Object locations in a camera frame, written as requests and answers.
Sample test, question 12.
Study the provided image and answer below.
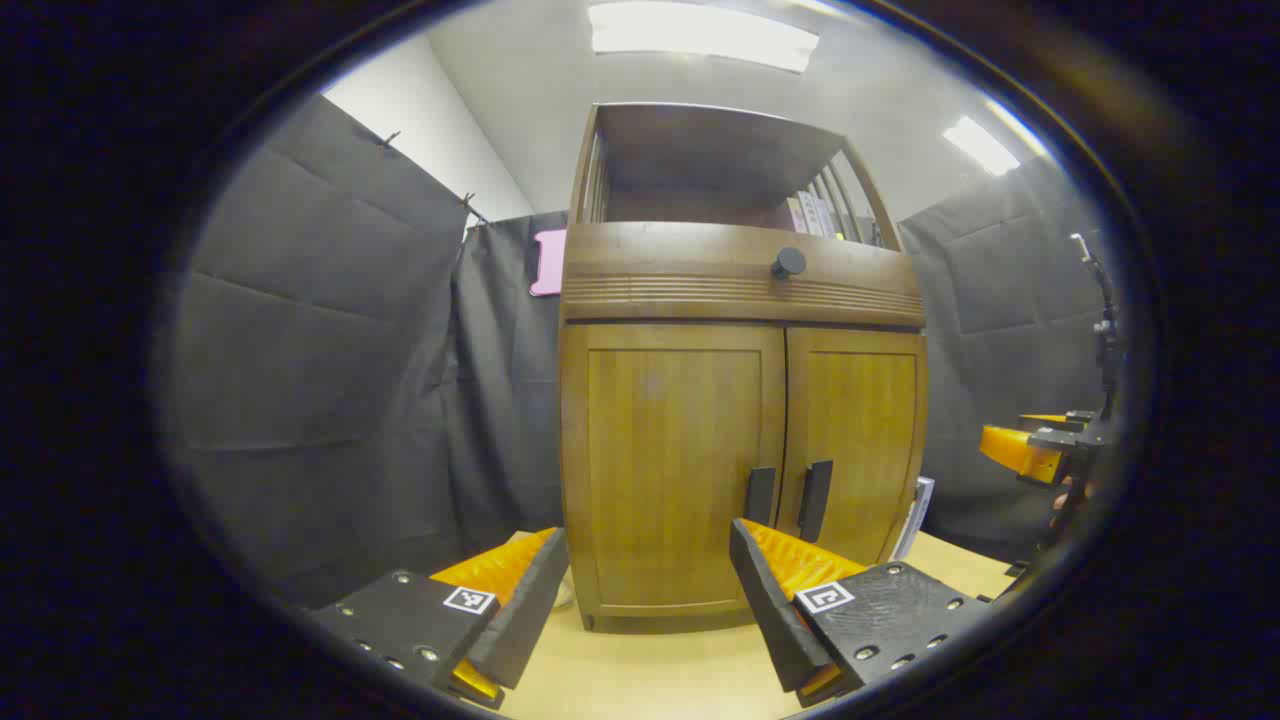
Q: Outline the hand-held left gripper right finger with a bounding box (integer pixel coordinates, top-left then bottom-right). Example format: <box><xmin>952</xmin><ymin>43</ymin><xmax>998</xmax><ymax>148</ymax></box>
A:
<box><xmin>729</xmin><ymin>517</ymin><xmax>993</xmax><ymax>709</ymax></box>

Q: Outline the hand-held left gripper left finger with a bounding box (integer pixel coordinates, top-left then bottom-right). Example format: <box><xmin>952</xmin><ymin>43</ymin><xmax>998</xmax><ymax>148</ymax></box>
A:
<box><xmin>310</xmin><ymin>527</ymin><xmax>571</xmax><ymax>711</ymax></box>

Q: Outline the black bar door handle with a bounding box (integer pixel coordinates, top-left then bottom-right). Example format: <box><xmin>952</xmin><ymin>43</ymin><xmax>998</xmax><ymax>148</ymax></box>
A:
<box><xmin>797</xmin><ymin>459</ymin><xmax>835</xmax><ymax>545</ymax></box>
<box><xmin>744</xmin><ymin>466</ymin><xmax>777</xmax><ymax>528</ymax></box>

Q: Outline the wooden cabinet door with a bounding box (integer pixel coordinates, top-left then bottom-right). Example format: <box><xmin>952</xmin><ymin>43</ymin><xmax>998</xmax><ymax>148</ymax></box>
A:
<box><xmin>562</xmin><ymin>322</ymin><xmax>788</xmax><ymax>613</ymax></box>
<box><xmin>780</xmin><ymin>326</ymin><xmax>928</xmax><ymax>566</ymax></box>

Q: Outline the wooden double-door shoe cabinet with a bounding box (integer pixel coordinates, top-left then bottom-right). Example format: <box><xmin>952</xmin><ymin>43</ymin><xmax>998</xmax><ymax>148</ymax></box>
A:
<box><xmin>558</xmin><ymin>102</ymin><xmax>929</xmax><ymax>633</ymax></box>

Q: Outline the white striped spine book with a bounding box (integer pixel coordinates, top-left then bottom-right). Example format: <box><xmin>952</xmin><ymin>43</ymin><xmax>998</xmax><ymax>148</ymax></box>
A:
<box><xmin>893</xmin><ymin>490</ymin><xmax>921</xmax><ymax>563</ymax></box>

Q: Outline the ceiling light panel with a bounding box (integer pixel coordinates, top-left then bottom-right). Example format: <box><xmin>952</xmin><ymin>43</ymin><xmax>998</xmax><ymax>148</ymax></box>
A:
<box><xmin>588</xmin><ymin>0</ymin><xmax>821</xmax><ymax>74</ymax></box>
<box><xmin>941</xmin><ymin>115</ymin><xmax>1023</xmax><ymax>178</ymax></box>

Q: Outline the black backdrop cloth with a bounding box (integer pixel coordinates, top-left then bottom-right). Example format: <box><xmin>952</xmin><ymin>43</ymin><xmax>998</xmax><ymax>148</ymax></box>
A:
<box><xmin>160</xmin><ymin>95</ymin><xmax>1126</xmax><ymax>611</ymax></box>

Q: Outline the wooden drawer front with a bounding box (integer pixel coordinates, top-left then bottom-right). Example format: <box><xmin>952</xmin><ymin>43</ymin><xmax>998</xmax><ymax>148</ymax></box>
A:
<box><xmin>560</xmin><ymin>222</ymin><xmax>927</xmax><ymax>328</ymax></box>

